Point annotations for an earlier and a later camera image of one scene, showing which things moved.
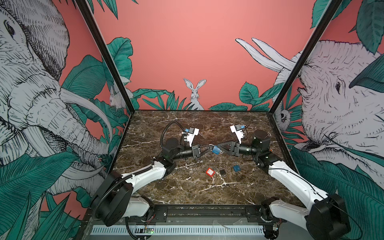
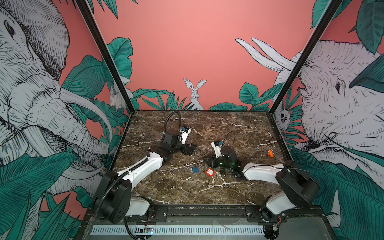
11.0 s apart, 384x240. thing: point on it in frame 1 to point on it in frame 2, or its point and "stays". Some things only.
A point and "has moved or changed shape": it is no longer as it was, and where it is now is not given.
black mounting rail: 196,214 stays
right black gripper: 235,148 to 213,159
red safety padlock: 210,172 stays
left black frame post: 85,9 stays
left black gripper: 195,148 to 185,151
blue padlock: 216,150 has moved or changed shape
